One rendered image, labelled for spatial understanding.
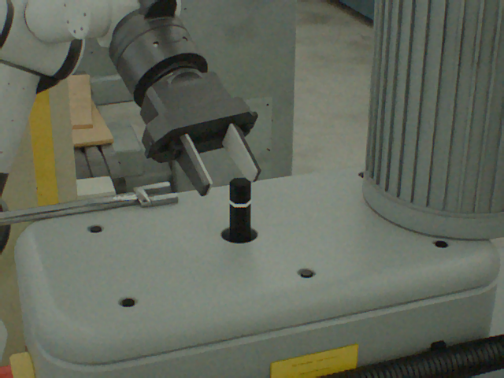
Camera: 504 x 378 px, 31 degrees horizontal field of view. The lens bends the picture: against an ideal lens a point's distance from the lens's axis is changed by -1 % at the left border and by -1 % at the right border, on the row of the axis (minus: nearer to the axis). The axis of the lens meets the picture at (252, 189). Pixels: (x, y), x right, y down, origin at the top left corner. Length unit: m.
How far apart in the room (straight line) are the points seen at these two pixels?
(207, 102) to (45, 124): 1.77
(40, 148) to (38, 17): 1.55
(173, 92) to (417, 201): 0.27
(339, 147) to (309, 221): 4.95
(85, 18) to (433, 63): 0.37
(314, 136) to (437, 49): 5.19
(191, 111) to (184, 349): 0.25
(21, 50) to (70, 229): 0.36
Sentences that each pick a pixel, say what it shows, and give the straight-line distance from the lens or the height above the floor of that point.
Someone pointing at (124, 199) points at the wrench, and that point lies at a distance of 1.00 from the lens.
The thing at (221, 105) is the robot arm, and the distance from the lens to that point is 0.95.
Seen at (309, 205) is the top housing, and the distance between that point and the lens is 1.00.
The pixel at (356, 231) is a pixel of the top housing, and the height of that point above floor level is 1.89.
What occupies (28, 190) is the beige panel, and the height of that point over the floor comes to 1.15.
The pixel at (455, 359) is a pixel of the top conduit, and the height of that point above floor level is 1.80.
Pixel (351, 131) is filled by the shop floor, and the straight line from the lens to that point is 6.16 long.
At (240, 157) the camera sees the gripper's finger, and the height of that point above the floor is 1.96.
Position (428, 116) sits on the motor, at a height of 2.02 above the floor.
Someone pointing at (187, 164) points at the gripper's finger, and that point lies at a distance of 0.92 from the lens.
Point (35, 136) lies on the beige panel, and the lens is 2.71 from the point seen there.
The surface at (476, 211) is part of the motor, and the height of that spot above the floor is 1.92.
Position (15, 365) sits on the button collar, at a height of 1.79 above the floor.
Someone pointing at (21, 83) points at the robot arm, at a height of 1.93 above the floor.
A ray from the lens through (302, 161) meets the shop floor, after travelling 5.69.
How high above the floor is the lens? 2.34
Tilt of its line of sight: 26 degrees down
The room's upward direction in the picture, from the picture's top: straight up
